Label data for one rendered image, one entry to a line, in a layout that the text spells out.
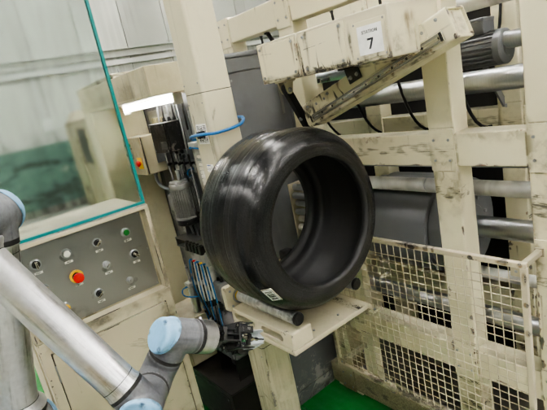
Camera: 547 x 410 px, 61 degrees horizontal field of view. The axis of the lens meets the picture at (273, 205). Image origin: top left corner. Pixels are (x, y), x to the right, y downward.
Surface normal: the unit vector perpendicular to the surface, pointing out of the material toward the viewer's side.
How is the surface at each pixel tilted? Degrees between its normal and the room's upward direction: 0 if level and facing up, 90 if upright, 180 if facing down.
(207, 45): 90
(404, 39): 90
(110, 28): 90
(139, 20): 90
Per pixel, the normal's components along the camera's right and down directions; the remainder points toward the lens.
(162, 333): -0.66, -0.30
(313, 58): -0.76, 0.31
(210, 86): 0.61, 0.07
